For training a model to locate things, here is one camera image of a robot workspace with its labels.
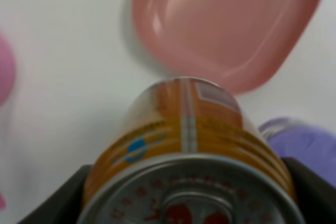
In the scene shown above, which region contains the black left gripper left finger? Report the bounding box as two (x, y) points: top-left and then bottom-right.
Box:
(18, 165), (91, 224)

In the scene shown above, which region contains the purple lidded round container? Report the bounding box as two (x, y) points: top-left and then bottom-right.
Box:
(259, 118), (335, 186)

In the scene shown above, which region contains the gold energy drink can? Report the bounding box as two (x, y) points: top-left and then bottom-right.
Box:
(77, 77), (305, 223)

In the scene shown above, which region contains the pink toy saucepan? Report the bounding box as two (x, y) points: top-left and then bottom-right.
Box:
(1, 34), (16, 212)

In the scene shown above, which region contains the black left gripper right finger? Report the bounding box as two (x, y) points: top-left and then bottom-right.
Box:
(282, 157), (336, 224)

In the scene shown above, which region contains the pink square plate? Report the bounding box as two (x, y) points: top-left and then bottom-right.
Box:
(132, 0), (320, 94)

